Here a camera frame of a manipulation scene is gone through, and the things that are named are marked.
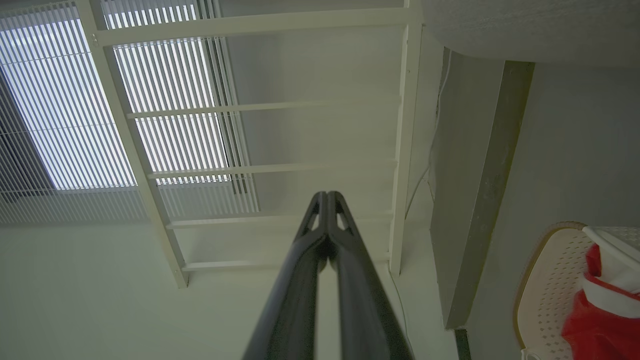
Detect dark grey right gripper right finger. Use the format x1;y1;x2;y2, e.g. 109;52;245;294
327;191;414;360

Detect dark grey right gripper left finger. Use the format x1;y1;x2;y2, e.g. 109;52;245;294
242;191;329;360

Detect cream perforated laundry basket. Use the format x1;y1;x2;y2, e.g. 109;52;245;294
513;221;640;360

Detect grey partition panel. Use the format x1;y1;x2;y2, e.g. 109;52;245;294
429;47;536;331

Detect white ladder-like metal rack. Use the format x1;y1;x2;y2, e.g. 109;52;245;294
75;0;424;289

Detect red white striped garment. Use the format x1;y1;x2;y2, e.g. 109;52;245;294
561;243;640;360

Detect white window blinds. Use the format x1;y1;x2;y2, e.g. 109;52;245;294
0;0;261;226

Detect small black post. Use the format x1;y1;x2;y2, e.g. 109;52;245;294
454;328;472;360

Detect thin white wall cable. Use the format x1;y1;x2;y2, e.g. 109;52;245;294
389;50;452;281

